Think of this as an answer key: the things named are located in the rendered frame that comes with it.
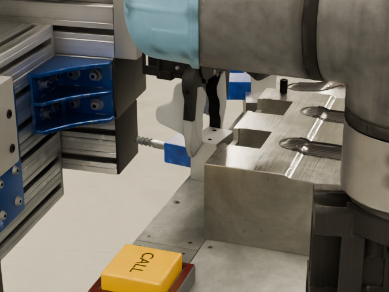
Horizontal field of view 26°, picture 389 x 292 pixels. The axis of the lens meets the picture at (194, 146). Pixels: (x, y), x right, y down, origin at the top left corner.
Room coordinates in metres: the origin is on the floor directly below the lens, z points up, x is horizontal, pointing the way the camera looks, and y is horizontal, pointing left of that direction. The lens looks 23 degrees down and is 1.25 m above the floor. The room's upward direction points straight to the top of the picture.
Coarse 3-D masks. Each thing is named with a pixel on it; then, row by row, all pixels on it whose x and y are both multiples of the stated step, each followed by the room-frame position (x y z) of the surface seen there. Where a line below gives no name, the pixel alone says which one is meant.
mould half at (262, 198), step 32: (288, 96) 1.01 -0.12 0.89; (320, 96) 1.01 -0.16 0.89; (256, 128) 0.90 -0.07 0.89; (288, 128) 0.90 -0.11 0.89; (320, 128) 0.91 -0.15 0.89; (224, 160) 0.81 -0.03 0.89; (256, 160) 0.81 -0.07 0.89; (288, 160) 0.81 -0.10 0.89; (320, 160) 0.82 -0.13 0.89; (224, 192) 0.80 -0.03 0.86; (256, 192) 0.79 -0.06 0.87; (288, 192) 0.77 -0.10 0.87; (224, 224) 0.80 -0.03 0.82; (256, 224) 0.79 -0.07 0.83; (288, 224) 0.77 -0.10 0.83
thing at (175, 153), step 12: (204, 132) 0.98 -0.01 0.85; (216, 132) 0.98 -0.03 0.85; (228, 132) 0.98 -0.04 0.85; (144, 144) 1.01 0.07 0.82; (156, 144) 1.00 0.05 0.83; (168, 144) 0.98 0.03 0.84; (180, 144) 0.97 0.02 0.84; (204, 144) 0.95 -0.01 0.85; (216, 144) 0.94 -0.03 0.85; (228, 144) 0.97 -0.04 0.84; (168, 156) 0.98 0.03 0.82; (180, 156) 0.97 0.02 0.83; (204, 156) 0.95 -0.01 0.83; (192, 168) 0.96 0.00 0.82
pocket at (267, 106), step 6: (258, 102) 1.01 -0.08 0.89; (264, 102) 1.01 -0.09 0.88; (270, 102) 1.00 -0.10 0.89; (276, 102) 1.00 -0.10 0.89; (282, 102) 1.00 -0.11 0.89; (288, 102) 1.00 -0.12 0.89; (258, 108) 1.01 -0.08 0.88; (264, 108) 1.01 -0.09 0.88; (270, 108) 1.00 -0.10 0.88; (276, 108) 1.00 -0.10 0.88; (282, 108) 1.00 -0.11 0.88; (276, 114) 1.00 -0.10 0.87; (282, 114) 1.00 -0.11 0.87
